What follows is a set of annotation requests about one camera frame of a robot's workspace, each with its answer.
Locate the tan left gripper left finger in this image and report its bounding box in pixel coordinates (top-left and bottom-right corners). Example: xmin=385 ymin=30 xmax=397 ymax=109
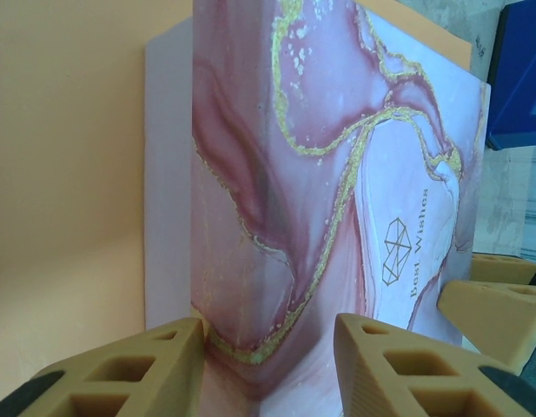
xmin=0 ymin=316 xmax=207 ymax=417

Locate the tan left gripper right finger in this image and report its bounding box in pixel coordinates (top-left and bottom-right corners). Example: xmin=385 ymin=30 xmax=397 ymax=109
xmin=334 ymin=312 xmax=536 ymax=417

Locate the pink marble gift box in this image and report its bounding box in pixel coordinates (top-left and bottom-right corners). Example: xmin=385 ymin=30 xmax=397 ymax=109
xmin=143 ymin=0 xmax=493 ymax=417

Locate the orange wrapping paper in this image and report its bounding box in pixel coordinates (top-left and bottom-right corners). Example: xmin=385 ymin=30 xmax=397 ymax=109
xmin=0 ymin=0 xmax=473 ymax=417

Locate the blue tape dispenser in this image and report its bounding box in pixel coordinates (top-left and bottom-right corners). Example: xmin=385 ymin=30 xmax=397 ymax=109
xmin=486 ymin=0 xmax=536 ymax=151

